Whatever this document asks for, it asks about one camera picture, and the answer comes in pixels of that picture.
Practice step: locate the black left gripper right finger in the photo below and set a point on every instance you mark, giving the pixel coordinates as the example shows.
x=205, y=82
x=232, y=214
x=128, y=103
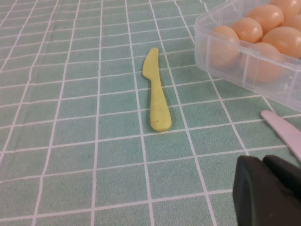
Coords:
x=287, y=171

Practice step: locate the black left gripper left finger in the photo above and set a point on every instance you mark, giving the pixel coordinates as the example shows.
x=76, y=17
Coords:
x=258, y=202

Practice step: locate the clear plastic egg box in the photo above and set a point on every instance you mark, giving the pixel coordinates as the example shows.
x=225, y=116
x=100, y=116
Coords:
x=291, y=96

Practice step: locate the tan plastic egg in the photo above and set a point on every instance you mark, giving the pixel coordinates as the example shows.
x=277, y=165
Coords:
x=266, y=15
x=285, y=4
x=282, y=41
x=261, y=63
x=223, y=44
x=248, y=29
x=294, y=22

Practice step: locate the pink plastic knife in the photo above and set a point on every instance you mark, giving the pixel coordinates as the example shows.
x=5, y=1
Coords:
x=287, y=134

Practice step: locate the yellow plastic knife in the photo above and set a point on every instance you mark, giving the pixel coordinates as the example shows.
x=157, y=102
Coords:
x=157, y=106

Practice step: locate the green white grid tablecloth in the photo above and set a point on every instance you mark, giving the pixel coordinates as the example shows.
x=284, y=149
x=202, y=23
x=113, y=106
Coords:
x=70, y=117

